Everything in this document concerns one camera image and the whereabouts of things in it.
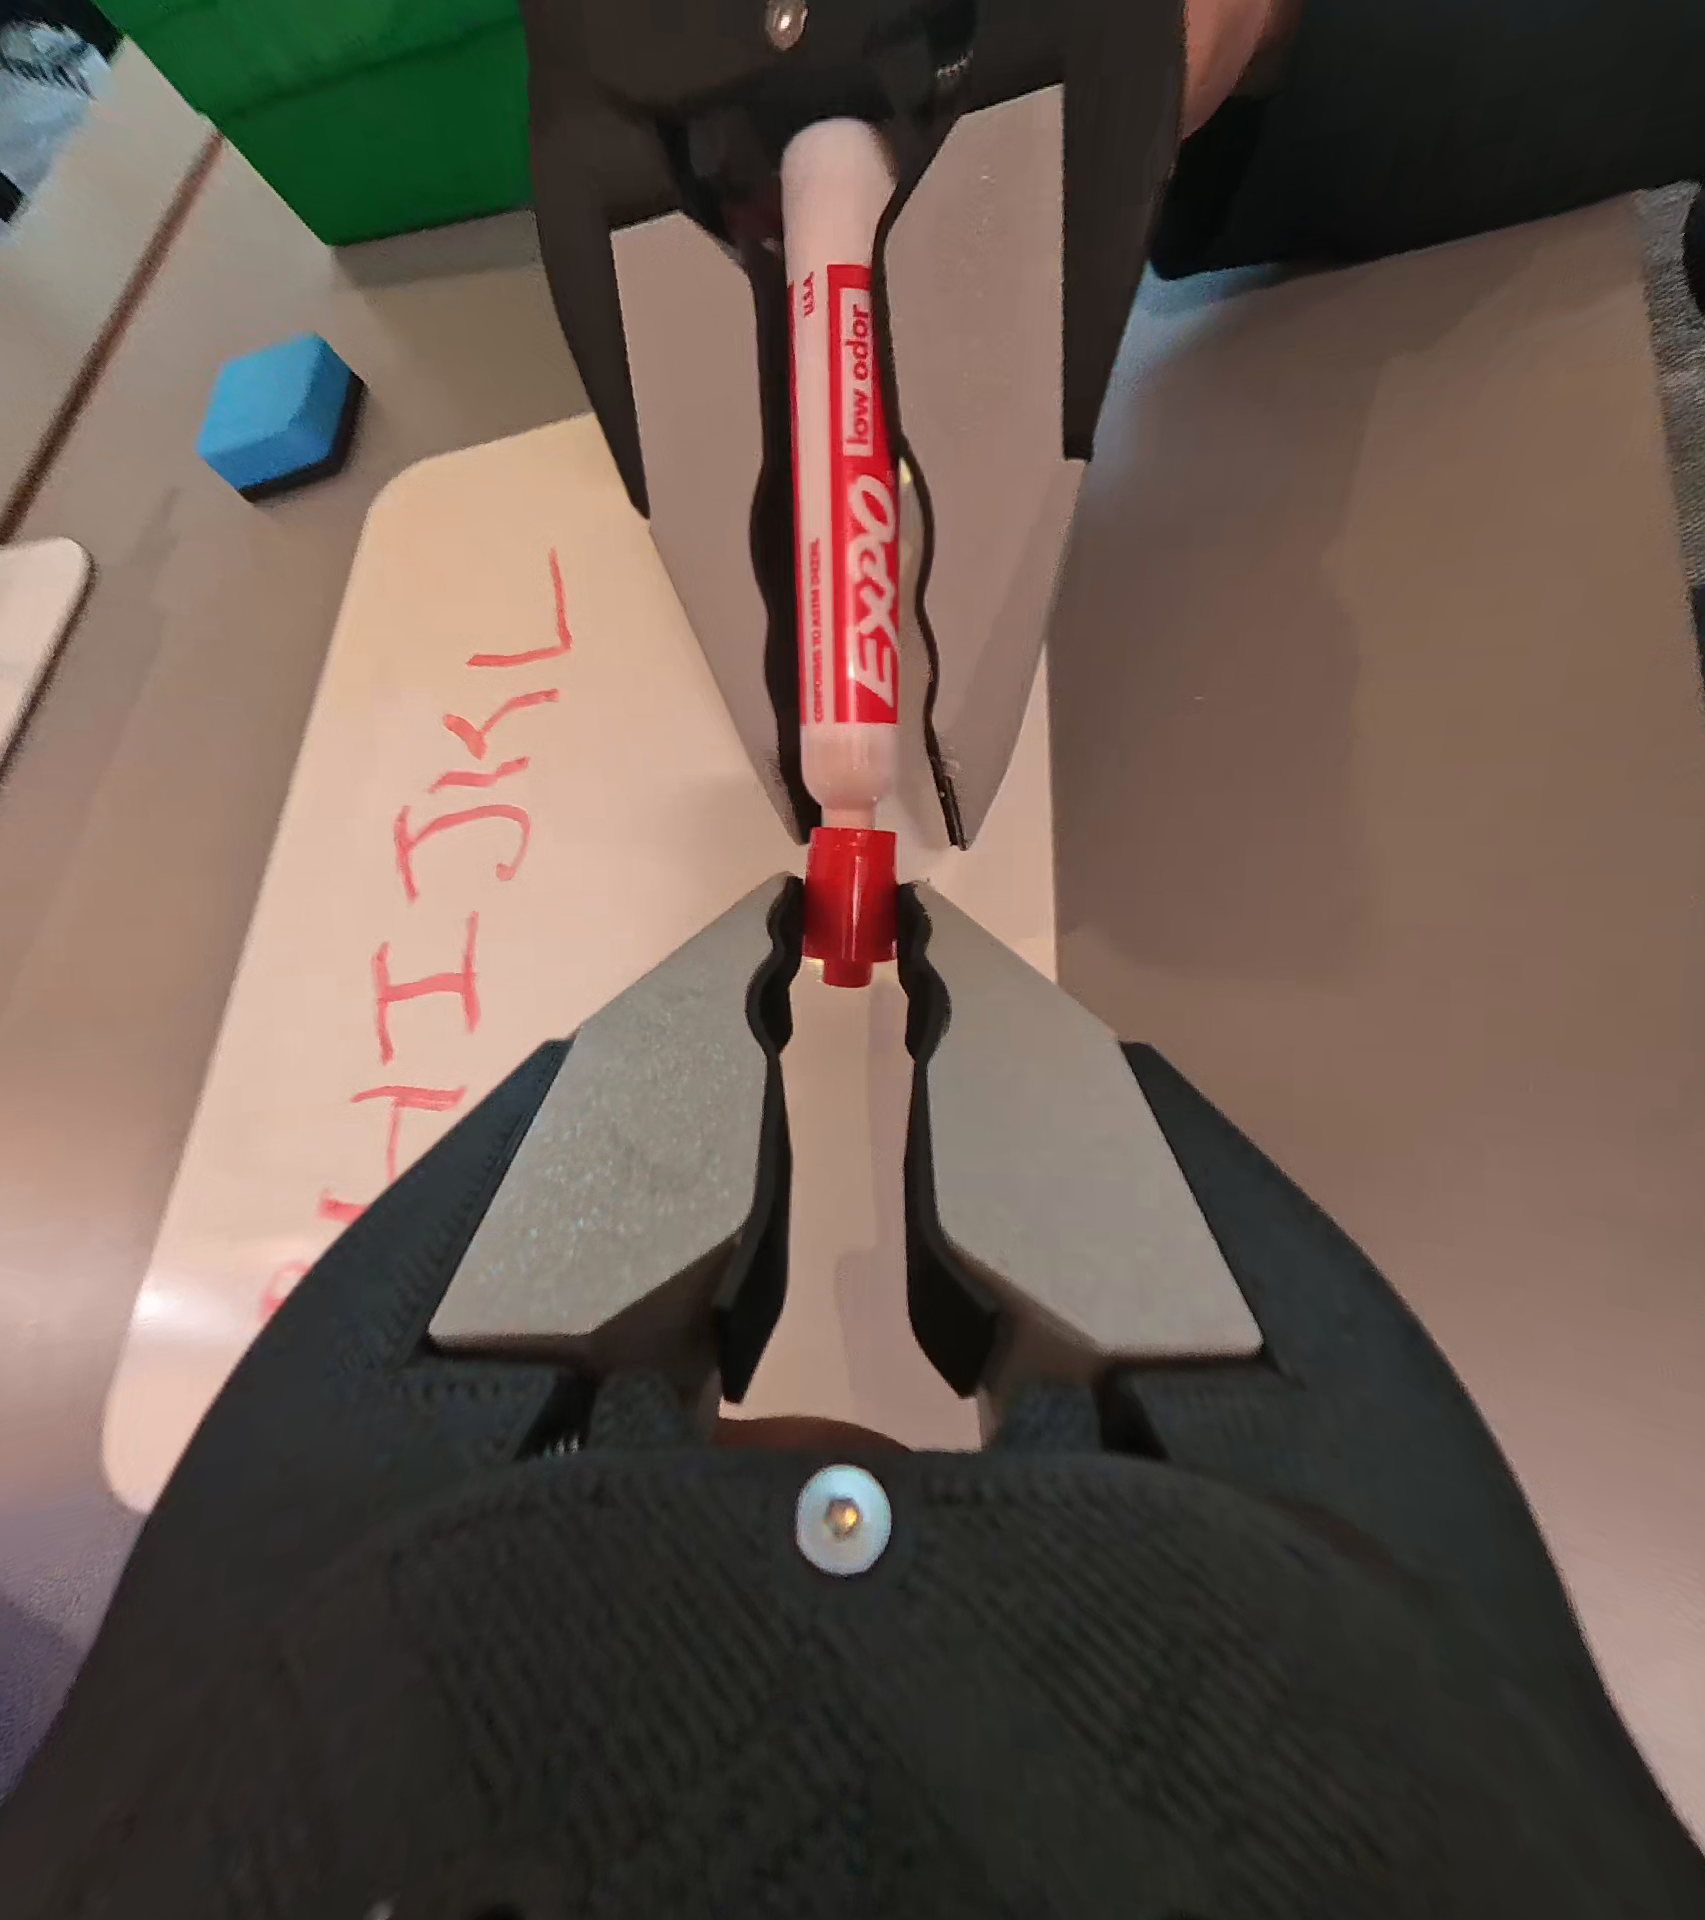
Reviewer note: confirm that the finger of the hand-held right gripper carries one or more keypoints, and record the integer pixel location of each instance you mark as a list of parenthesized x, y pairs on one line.
[(995, 450), (703, 450)]

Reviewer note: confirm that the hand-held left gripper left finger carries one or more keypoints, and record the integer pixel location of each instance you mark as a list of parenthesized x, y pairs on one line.
[(613, 1201)]

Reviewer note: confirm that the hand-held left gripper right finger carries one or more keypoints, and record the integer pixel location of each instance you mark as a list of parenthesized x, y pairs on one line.
[(1078, 1201)]

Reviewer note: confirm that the red and white marker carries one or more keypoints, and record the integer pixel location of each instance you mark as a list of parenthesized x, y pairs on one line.
[(841, 525)]

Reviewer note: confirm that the green plastic bin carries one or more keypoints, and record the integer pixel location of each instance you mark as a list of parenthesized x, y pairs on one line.
[(344, 104)]

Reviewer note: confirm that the white whiteboard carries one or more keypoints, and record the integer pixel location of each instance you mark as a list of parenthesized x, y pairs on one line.
[(567, 901)]

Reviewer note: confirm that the red marker cap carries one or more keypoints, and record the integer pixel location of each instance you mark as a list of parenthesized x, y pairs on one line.
[(847, 901)]

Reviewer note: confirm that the blue whiteboard eraser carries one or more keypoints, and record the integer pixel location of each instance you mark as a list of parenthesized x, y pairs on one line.
[(274, 404)]

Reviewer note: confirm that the person's right forearm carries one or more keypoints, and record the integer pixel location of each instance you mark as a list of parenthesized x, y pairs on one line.
[(1467, 120)]

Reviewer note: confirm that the person's right hand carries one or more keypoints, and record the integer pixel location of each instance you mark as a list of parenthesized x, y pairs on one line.
[(1227, 53)]

